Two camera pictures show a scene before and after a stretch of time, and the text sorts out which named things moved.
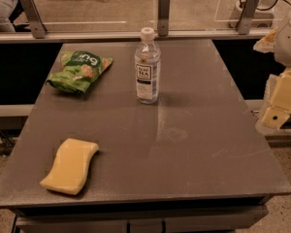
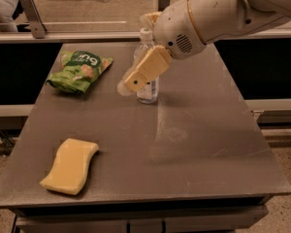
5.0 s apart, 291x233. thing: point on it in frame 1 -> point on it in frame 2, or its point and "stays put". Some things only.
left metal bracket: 38,27 stays put
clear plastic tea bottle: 147,66 stays put
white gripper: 288,46 -> 175,29
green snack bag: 78,69 stays put
